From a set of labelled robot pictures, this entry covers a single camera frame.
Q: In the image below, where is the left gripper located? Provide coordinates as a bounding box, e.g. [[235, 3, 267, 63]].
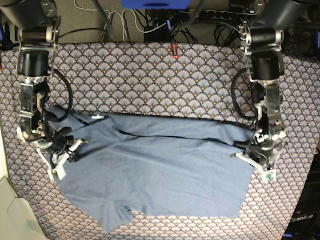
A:
[[230, 122, 287, 172]]

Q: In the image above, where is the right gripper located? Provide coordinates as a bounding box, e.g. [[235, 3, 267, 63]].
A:
[[17, 117, 88, 172]]

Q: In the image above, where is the blue T-shirt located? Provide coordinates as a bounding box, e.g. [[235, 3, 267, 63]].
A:
[[51, 113, 253, 232]]

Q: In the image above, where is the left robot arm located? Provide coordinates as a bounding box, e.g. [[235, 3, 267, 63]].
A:
[[231, 0, 314, 179]]

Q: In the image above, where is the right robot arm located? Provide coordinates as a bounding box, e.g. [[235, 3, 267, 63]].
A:
[[0, 0, 86, 181]]

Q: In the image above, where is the beige plastic bin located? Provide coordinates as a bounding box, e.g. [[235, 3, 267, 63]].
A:
[[0, 130, 46, 240]]

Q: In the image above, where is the black OpenArm base stand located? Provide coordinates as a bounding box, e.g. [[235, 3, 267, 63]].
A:
[[282, 153, 320, 240]]

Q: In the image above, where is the red table clamp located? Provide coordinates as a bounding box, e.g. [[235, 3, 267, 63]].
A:
[[169, 44, 179, 59]]

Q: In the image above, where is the fan-patterned tablecloth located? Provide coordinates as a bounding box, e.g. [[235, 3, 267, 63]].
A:
[[0, 42, 320, 240]]

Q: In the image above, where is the black box under table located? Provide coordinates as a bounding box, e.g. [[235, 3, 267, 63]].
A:
[[144, 26, 171, 43]]

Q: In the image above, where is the black power strip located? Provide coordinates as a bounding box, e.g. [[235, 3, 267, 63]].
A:
[[196, 10, 245, 21]]

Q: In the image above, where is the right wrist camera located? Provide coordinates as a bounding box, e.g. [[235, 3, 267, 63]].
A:
[[47, 168, 66, 181]]

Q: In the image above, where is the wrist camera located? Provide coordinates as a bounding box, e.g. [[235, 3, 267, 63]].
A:
[[47, 168, 66, 181], [261, 169, 277, 182]]

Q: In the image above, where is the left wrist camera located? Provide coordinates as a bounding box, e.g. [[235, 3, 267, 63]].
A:
[[261, 169, 277, 182]]

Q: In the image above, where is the white cable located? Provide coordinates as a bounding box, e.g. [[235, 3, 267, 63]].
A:
[[74, 0, 168, 42]]

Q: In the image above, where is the blue camera mount bracket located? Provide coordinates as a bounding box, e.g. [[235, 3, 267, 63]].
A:
[[121, 0, 191, 10]]

